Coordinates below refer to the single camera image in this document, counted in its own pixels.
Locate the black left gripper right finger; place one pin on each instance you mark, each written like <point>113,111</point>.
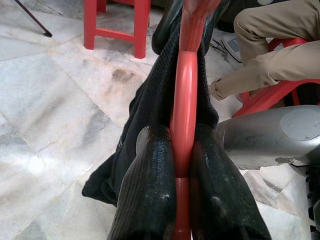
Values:
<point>220,200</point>

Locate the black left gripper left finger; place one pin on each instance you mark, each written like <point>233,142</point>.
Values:
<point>147,195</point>

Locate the black shirt ribbed collar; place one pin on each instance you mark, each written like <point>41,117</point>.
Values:
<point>150,100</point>

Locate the red plastic hanger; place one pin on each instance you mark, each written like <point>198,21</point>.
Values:
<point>186,100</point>

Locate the grey robot leg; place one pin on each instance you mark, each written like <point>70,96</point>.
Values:
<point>262,135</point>

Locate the red plastic stool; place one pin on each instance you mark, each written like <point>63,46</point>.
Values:
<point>275,92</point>
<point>115,33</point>

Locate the person leg khaki trousers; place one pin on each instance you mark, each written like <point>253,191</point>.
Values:
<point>262,70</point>
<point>275,20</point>

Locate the white electronic device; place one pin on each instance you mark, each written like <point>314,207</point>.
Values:
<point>233,46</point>

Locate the steel clothes rack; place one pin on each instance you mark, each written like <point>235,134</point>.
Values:
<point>46,33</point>

